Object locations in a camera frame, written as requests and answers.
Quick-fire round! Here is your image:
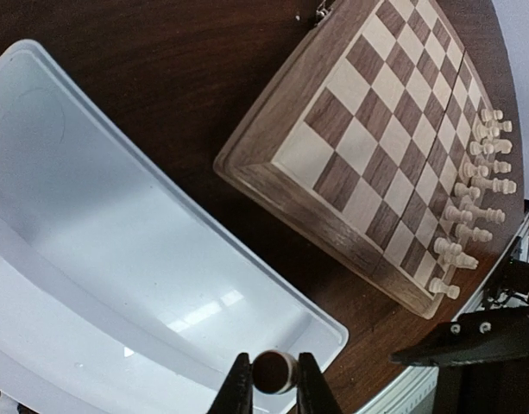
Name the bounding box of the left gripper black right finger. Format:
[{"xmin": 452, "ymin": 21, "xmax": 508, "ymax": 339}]
[{"xmin": 297, "ymin": 353, "xmax": 342, "ymax": 414}]

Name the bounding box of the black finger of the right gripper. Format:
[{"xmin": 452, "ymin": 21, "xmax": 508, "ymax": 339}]
[{"xmin": 390, "ymin": 310, "xmax": 529, "ymax": 367}]

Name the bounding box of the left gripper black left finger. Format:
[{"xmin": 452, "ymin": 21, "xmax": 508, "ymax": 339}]
[{"xmin": 207, "ymin": 353, "xmax": 253, "ymax": 414}]

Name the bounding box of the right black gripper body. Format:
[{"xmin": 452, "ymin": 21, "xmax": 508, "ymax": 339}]
[{"xmin": 436, "ymin": 262, "xmax": 529, "ymax": 413}]

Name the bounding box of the light chess queen piece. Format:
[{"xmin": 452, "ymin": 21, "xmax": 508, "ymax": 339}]
[{"xmin": 455, "ymin": 223, "xmax": 493, "ymax": 242}]

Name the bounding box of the light chess king piece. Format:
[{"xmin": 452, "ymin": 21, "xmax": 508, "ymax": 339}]
[{"xmin": 471, "ymin": 177, "xmax": 517, "ymax": 195}]

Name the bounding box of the white plastic compartment tray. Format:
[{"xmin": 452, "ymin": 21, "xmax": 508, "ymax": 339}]
[{"xmin": 0, "ymin": 40, "xmax": 349, "ymax": 413}]

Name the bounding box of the light chess pawn piece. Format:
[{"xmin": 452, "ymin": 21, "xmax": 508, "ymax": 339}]
[{"xmin": 481, "ymin": 109, "xmax": 504, "ymax": 122}]

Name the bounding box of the wooden chess board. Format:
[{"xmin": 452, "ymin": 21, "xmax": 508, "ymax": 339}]
[{"xmin": 214, "ymin": 1, "xmax": 505, "ymax": 319}]

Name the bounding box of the light pawn mid board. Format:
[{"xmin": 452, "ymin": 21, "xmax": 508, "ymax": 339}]
[{"xmin": 475, "ymin": 121, "xmax": 513, "ymax": 137}]

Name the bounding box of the light pawn tray corner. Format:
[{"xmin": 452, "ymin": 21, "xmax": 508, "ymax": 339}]
[{"xmin": 252, "ymin": 350, "xmax": 299, "ymax": 395}]

